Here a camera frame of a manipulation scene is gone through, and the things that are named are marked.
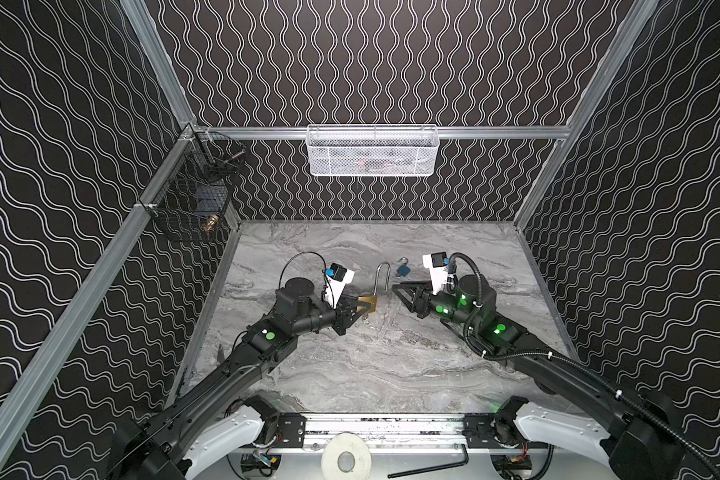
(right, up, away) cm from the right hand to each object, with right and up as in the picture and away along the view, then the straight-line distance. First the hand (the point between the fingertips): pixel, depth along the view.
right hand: (397, 287), depth 72 cm
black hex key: (+9, -43, -2) cm, 44 cm away
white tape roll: (-12, -38, +1) cm, 40 cm away
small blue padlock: (+6, +3, +31) cm, 32 cm away
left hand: (-6, -4, -4) cm, 8 cm away
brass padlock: (-6, -3, -1) cm, 7 cm away
